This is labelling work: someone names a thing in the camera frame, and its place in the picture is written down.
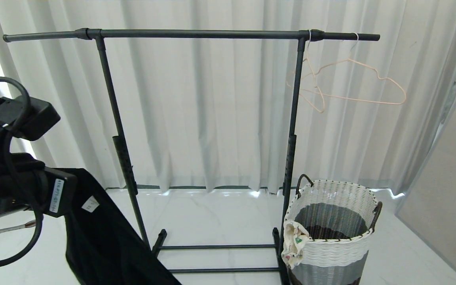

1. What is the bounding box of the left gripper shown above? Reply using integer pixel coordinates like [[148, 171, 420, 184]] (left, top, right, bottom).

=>
[[0, 154, 79, 231]]

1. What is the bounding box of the black garment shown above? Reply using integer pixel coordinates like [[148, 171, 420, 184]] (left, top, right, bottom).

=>
[[56, 168, 182, 285]]

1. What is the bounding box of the white curtain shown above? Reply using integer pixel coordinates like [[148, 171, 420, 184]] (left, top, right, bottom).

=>
[[0, 0, 456, 195]]

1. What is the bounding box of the cream printed garment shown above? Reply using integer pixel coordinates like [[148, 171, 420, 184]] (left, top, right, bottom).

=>
[[281, 220, 312, 270]]

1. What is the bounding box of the pink clothes hanger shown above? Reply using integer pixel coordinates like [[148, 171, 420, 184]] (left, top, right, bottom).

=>
[[285, 40, 326, 114], [302, 34, 407, 106]]

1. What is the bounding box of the white laundry basket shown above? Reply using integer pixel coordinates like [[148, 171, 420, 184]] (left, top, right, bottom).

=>
[[283, 174, 383, 285]]

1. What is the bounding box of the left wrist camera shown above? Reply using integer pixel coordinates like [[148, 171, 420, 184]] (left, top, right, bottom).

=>
[[0, 95, 61, 169]]

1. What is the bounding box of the black clothes rack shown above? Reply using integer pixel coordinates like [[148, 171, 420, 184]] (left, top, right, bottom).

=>
[[2, 28, 381, 285]]

